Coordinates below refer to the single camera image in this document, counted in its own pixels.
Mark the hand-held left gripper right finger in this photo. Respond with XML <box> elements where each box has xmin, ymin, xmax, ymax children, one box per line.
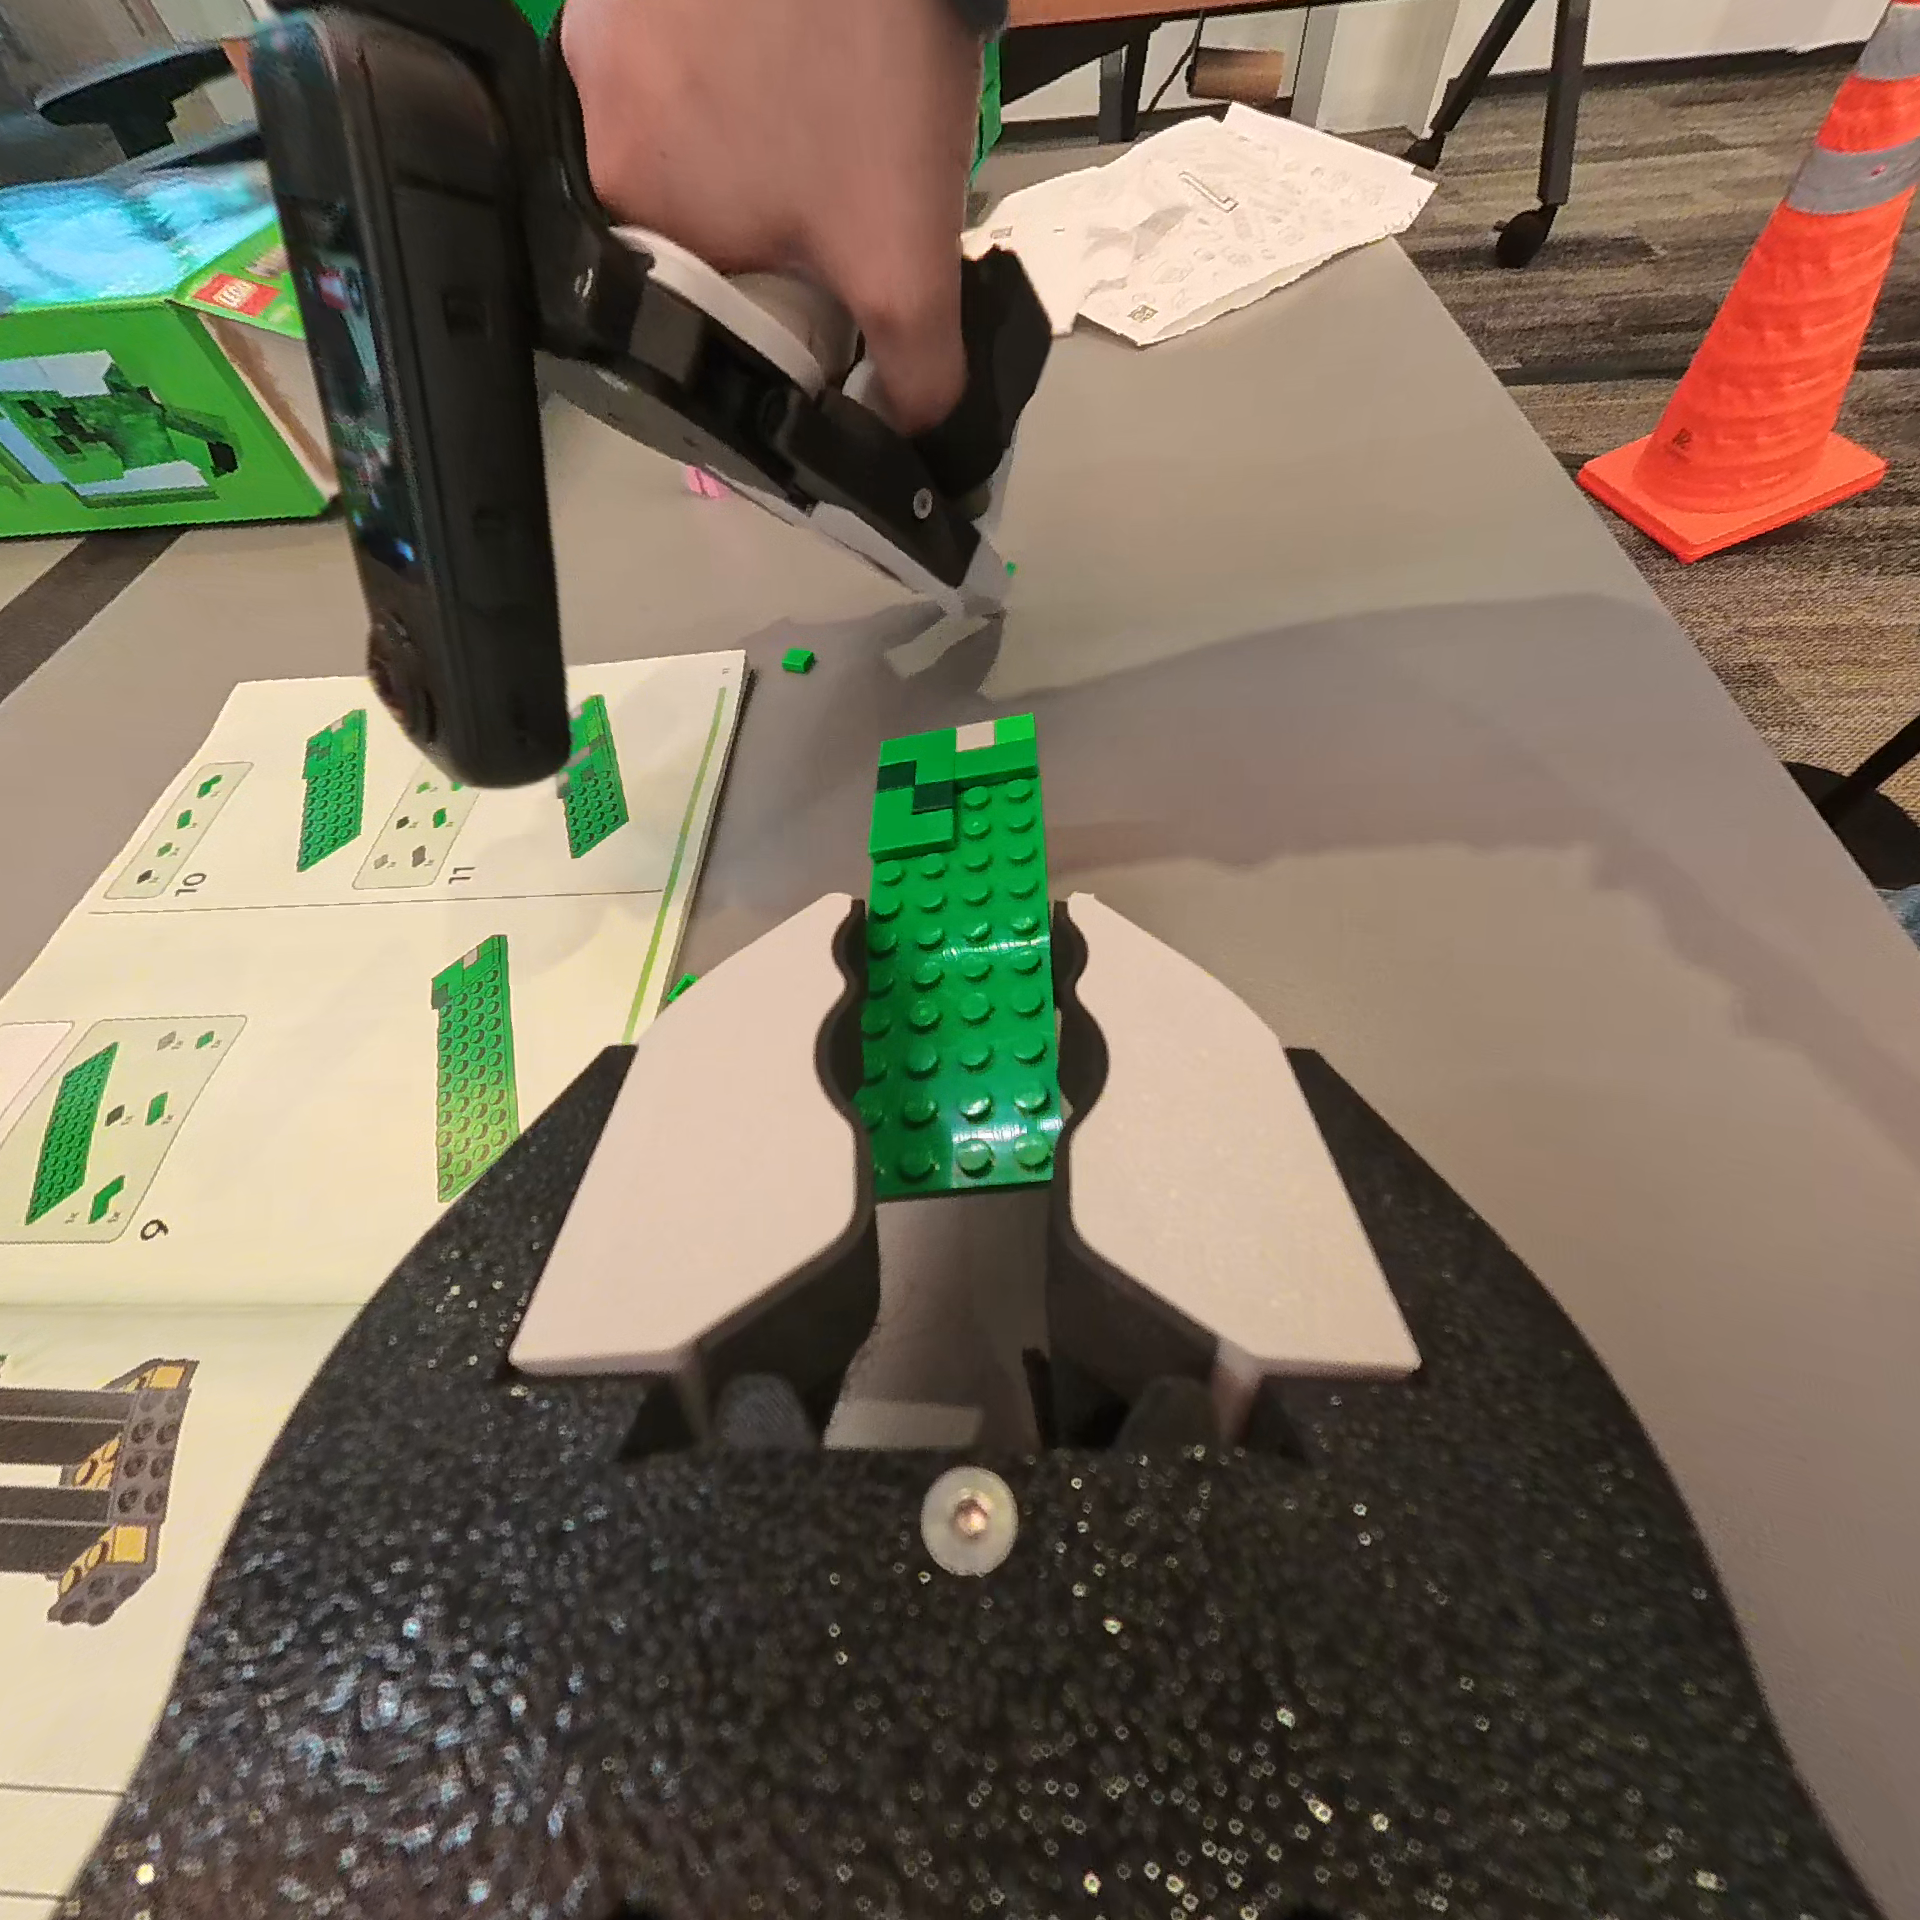
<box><xmin>1047</xmin><ymin>895</ymin><xmax>1424</xmax><ymax>1387</ymax></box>

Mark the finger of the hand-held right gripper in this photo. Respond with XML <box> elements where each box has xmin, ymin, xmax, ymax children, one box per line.
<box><xmin>541</xmin><ymin>352</ymin><xmax>1014</xmax><ymax>683</ymax></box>
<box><xmin>850</xmin><ymin>352</ymin><xmax>1029</xmax><ymax>598</ymax></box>

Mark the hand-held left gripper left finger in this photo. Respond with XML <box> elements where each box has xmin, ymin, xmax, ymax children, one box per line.
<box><xmin>511</xmin><ymin>890</ymin><xmax>876</xmax><ymax>1388</ymax></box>

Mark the green studded brick plate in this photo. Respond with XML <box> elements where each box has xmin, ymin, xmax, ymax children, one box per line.
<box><xmin>853</xmin><ymin>711</ymin><xmax>1076</xmax><ymax>1197</ymax></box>

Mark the person's right hand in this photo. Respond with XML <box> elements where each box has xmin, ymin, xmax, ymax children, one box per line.
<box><xmin>557</xmin><ymin>0</ymin><xmax>982</xmax><ymax>426</ymax></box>

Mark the green brick set box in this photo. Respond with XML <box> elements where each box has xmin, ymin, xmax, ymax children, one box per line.
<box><xmin>0</xmin><ymin>166</ymin><xmax>341</xmax><ymax>543</ymax></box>

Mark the black office chair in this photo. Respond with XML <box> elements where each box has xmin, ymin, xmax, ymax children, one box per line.
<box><xmin>32</xmin><ymin>35</ymin><xmax>258</xmax><ymax>176</ymax></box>

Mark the building instruction booklet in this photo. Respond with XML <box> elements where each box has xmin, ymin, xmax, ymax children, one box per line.
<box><xmin>0</xmin><ymin>651</ymin><xmax>758</xmax><ymax>1920</ymax></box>

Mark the black rolling chair base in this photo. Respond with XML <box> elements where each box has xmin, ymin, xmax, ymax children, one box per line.
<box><xmin>1404</xmin><ymin>0</ymin><xmax>1683</xmax><ymax>272</ymax></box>

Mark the orange traffic cone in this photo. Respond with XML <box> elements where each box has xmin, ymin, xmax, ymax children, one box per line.
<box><xmin>1579</xmin><ymin>0</ymin><xmax>1920</xmax><ymax>566</ymax></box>

